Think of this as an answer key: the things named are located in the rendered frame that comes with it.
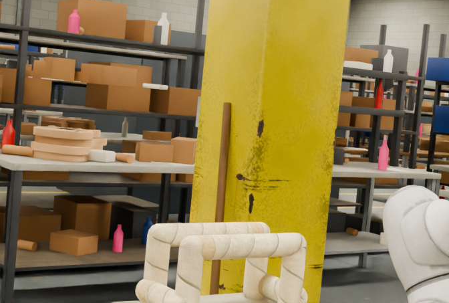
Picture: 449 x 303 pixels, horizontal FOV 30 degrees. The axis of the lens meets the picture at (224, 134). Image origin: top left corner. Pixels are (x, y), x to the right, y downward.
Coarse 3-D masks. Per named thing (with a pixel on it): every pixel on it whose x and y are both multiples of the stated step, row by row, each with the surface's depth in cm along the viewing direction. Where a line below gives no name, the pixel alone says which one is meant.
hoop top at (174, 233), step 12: (156, 228) 111; (168, 228) 112; (180, 228) 113; (192, 228) 114; (204, 228) 115; (216, 228) 116; (228, 228) 117; (240, 228) 118; (252, 228) 119; (264, 228) 120; (168, 240) 111; (180, 240) 112
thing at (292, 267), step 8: (304, 248) 114; (288, 256) 114; (296, 256) 113; (304, 256) 114; (288, 264) 114; (296, 264) 114; (304, 264) 114; (288, 272) 114; (296, 272) 114; (280, 280) 115; (288, 280) 114; (296, 280) 114; (280, 288) 115; (288, 288) 114; (296, 288) 114; (280, 296) 115; (288, 296) 114; (296, 296) 114
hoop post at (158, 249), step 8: (152, 240) 111; (160, 240) 111; (152, 248) 111; (160, 248) 111; (168, 248) 112; (152, 256) 111; (160, 256) 111; (168, 256) 112; (152, 264) 111; (160, 264) 111; (168, 264) 112; (144, 272) 112; (152, 272) 111; (160, 272) 111; (152, 280) 111; (160, 280) 111
